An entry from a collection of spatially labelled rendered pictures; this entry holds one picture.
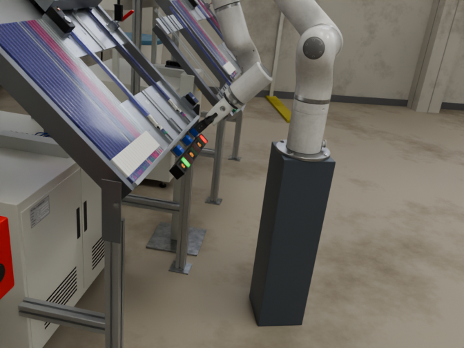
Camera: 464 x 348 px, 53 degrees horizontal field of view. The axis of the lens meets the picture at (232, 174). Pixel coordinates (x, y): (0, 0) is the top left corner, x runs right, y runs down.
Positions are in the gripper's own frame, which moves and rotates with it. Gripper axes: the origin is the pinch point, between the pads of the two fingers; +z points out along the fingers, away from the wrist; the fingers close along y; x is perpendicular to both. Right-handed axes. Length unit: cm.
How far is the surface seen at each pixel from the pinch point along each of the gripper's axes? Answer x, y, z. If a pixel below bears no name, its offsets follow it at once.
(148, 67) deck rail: 28.9, 8.0, 2.7
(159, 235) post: -30, 34, 68
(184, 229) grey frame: -29, 10, 41
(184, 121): 5.6, -1.4, 2.9
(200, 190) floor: -35, 94, 65
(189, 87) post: 14.0, 32.3, 4.3
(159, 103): 16.0, -7.4, 2.8
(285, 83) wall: -46, 370, 31
